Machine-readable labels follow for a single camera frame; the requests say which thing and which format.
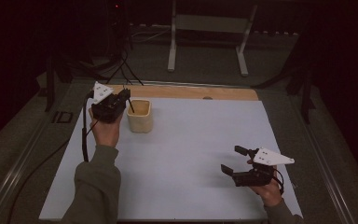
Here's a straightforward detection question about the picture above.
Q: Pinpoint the white metal stand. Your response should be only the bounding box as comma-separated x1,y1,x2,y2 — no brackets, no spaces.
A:
167,0,258,77

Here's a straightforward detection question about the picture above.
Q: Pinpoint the person's left hand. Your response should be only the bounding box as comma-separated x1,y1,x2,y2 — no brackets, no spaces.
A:
89,106,125,148

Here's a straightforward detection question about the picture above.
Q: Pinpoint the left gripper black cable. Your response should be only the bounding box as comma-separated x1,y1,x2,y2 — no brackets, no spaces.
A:
6,90,95,224

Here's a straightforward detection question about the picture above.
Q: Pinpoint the pale grey table mat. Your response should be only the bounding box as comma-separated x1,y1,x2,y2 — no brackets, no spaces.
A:
38,94,304,222

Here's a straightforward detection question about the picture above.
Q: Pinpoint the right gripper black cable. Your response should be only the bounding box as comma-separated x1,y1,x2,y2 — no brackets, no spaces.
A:
273,167,285,196

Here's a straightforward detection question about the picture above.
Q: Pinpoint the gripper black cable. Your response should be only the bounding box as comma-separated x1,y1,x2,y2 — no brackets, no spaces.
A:
6,90,95,224
273,167,285,196

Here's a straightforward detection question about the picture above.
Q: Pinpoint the thin black pen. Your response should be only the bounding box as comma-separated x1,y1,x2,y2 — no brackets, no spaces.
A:
122,82,136,114

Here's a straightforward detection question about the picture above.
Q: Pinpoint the black rectangular floor frame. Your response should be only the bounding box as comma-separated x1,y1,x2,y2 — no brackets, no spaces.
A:
51,110,75,125

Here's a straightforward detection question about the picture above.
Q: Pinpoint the dark metal stand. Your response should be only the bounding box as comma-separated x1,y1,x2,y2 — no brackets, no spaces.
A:
44,56,75,113
251,31,317,125

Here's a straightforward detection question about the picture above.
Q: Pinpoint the black floor cable bundle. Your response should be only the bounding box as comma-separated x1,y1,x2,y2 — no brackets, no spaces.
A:
104,43,145,87

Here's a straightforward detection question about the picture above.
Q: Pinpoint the white floor cable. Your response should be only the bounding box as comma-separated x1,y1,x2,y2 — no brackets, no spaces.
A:
130,27,172,44

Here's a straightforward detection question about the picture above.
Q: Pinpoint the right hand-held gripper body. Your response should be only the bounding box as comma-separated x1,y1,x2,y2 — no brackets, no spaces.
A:
231,147,296,188

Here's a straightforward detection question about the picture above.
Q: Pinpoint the person's right hand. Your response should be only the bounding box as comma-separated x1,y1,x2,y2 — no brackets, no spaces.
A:
254,177,284,208

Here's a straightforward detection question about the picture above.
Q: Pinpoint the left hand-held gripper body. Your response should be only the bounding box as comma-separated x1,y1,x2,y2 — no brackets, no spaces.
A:
90,80,129,124

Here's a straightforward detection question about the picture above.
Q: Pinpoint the beige square cup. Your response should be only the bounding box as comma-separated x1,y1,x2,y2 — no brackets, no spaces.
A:
126,98,154,134

